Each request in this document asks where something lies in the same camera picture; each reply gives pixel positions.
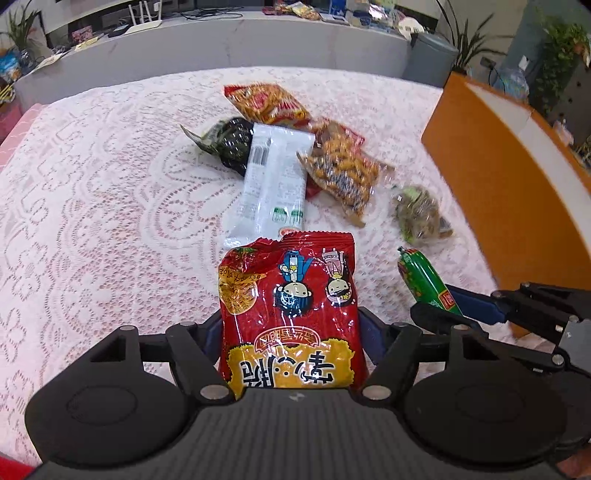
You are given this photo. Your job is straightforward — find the grey curved counter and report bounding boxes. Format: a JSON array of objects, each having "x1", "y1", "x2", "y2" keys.
[{"x1": 13, "y1": 10, "x2": 413, "y2": 112}]

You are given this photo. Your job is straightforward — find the green sausage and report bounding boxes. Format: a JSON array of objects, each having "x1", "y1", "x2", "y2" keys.
[{"x1": 397, "y1": 247, "x2": 463, "y2": 317}]

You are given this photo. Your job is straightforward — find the leafy green plant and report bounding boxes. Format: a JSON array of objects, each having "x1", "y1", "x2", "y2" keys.
[{"x1": 536, "y1": 11, "x2": 591, "y2": 118}]

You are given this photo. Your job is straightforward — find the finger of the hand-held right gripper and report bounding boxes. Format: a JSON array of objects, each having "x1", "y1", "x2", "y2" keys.
[
  {"x1": 410, "y1": 302, "x2": 568, "y2": 371},
  {"x1": 447, "y1": 282, "x2": 591, "y2": 343}
]

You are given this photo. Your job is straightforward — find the pink checked table cover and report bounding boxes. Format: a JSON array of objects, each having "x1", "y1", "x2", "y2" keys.
[{"x1": 0, "y1": 102, "x2": 47, "y2": 162}]

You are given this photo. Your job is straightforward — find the white snack packet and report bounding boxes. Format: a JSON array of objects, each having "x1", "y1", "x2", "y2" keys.
[{"x1": 224, "y1": 124, "x2": 317, "y2": 250}]

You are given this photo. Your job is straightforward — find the blue plastic bag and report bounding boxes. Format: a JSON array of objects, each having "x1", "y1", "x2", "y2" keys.
[{"x1": 492, "y1": 67, "x2": 530, "y2": 100}]

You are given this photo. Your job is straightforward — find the red cartoon snack packet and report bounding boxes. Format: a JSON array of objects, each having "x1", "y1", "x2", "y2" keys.
[{"x1": 217, "y1": 231, "x2": 370, "y2": 401}]

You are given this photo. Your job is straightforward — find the white router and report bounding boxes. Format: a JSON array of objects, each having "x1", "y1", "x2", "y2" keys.
[{"x1": 124, "y1": 0, "x2": 164, "y2": 35}]

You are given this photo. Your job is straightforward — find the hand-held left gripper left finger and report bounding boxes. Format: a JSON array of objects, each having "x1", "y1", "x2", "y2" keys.
[{"x1": 90, "y1": 312, "x2": 234, "y2": 403}]

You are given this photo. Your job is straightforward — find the grey trash bin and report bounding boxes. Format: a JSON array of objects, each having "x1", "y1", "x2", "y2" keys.
[{"x1": 404, "y1": 31, "x2": 460, "y2": 88}]

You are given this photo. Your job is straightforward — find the orange-red snack packet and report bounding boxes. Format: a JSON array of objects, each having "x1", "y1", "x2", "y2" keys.
[{"x1": 224, "y1": 82, "x2": 312, "y2": 130}]

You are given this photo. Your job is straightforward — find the pile of snack packets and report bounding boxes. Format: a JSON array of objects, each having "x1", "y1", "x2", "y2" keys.
[{"x1": 262, "y1": 0, "x2": 324, "y2": 22}]

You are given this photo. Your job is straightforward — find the small clear packet of nuts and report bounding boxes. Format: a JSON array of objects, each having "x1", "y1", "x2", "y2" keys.
[{"x1": 390, "y1": 184, "x2": 455, "y2": 244}]

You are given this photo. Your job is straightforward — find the potted plant with long leaves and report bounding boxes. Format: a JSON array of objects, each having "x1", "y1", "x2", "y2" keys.
[{"x1": 436, "y1": 0, "x2": 515, "y2": 77}]

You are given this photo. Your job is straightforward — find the black snack packet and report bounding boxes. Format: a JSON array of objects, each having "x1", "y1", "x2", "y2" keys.
[{"x1": 180, "y1": 117, "x2": 257, "y2": 177}]

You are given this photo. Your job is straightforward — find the blue snack boxes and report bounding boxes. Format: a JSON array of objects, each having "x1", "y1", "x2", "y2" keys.
[{"x1": 323, "y1": 0, "x2": 399, "y2": 32}]

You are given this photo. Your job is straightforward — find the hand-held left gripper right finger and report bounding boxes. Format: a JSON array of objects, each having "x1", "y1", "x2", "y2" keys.
[{"x1": 358, "y1": 307, "x2": 498, "y2": 403}]

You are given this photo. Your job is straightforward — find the clear packet of orange snacks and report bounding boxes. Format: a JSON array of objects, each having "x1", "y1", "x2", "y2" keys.
[{"x1": 296, "y1": 134, "x2": 397, "y2": 227}]

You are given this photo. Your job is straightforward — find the orange storage box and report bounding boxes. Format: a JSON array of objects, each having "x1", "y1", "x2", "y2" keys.
[{"x1": 421, "y1": 71, "x2": 591, "y2": 342}]

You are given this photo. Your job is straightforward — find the small potted plant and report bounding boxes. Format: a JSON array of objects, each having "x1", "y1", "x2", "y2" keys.
[{"x1": 0, "y1": 0, "x2": 44, "y2": 54}]

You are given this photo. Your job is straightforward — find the grey cabinet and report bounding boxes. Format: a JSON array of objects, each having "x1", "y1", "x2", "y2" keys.
[{"x1": 505, "y1": 0, "x2": 555, "y2": 79}]

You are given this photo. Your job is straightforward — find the white bag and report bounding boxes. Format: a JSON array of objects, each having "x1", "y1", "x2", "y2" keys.
[{"x1": 396, "y1": 16, "x2": 426, "y2": 38}]

